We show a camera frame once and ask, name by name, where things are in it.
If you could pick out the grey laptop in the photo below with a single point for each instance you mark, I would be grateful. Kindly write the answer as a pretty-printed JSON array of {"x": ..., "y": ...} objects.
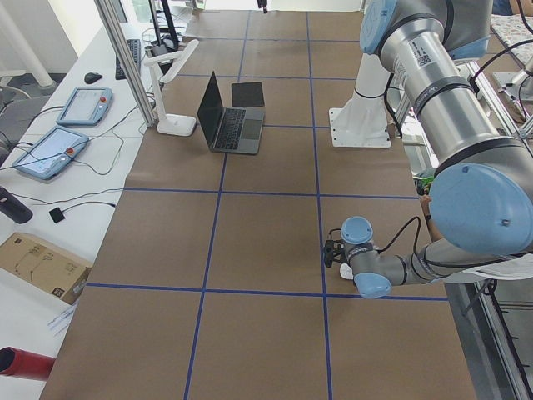
[{"x": 229, "y": 129}]

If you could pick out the white computer mouse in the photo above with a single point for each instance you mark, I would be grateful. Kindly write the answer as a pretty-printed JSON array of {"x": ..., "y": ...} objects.
[{"x": 346, "y": 271}]

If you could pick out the black mouse pad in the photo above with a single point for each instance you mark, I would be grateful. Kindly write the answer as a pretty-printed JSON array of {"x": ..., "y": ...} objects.
[{"x": 247, "y": 95}]

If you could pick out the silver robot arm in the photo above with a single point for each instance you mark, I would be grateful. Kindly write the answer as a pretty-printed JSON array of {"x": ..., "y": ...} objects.
[{"x": 481, "y": 195}]

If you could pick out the black desk mouse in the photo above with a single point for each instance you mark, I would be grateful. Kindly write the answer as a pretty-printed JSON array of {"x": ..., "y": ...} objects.
[{"x": 92, "y": 77}]

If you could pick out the person in white shirt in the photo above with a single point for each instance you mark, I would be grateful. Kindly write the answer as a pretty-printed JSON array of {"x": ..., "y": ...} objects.
[{"x": 434, "y": 233}]

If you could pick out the upper teach pendant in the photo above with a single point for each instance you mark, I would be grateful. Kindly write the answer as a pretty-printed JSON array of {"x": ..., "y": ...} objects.
[{"x": 86, "y": 107}]

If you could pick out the teach pendant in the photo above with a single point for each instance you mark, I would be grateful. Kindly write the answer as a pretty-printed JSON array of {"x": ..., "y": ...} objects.
[
  {"x": 86, "y": 107},
  {"x": 51, "y": 153}
]

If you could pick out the small black puck device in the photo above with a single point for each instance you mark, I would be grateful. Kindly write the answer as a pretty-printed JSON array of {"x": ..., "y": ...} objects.
[{"x": 57, "y": 214}]

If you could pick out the lower teach pendant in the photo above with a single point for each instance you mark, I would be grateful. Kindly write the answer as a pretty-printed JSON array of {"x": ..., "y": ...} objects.
[{"x": 51, "y": 153}]

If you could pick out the cardboard box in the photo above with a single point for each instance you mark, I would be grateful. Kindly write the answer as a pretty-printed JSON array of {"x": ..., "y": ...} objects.
[{"x": 46, "y": 266}]

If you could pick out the black water bottle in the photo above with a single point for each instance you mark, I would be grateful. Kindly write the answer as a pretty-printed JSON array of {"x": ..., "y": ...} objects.
[{"x": 13, "y": 208}]

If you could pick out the red fire extinguisher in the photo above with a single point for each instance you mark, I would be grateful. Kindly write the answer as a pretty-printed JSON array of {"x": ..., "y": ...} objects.
[{"x": 19, "y": 363}]

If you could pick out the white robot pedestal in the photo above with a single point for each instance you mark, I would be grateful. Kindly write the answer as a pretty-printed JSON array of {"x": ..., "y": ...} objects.
[{"x": 362, "y": 122}]

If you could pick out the aluminium frame post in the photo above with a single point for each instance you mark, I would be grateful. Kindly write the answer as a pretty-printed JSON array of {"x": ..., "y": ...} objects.
[{"x": 112, "y": 25}]

